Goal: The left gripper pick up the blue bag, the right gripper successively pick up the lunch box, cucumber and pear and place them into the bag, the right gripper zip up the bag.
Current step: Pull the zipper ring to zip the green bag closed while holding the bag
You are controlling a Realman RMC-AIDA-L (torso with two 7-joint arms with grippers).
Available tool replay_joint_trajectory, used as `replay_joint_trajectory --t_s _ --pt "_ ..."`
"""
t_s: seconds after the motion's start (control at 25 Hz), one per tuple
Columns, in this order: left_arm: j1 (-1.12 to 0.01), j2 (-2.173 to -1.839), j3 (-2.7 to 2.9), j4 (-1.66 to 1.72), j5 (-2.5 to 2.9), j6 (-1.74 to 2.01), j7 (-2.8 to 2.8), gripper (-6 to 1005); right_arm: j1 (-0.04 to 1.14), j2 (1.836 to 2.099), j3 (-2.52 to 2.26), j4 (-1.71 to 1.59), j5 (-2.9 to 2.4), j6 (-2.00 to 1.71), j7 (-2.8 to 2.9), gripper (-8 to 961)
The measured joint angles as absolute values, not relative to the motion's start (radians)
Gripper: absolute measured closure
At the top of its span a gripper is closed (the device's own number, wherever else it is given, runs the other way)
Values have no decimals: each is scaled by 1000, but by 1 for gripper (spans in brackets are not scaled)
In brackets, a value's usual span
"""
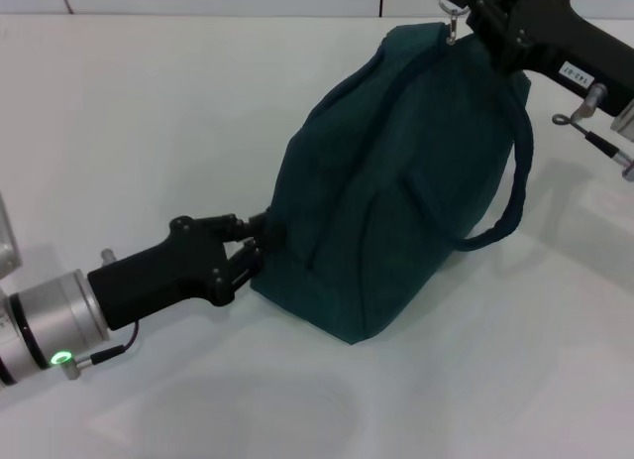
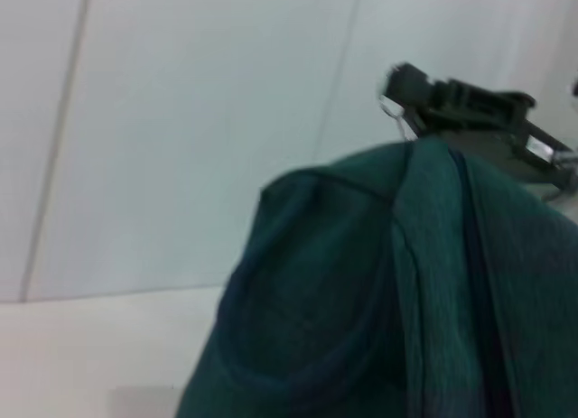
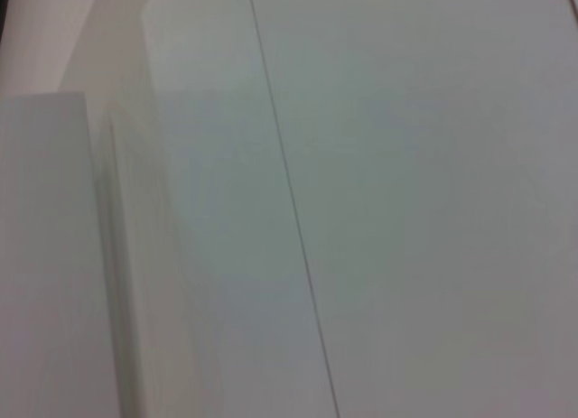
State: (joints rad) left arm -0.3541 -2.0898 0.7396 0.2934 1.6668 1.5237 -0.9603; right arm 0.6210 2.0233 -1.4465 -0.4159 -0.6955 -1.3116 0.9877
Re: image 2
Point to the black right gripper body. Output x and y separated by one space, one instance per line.
515 142

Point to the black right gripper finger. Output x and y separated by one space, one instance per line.
433 97

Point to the teal insulated lunch bag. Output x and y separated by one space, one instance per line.
361 278

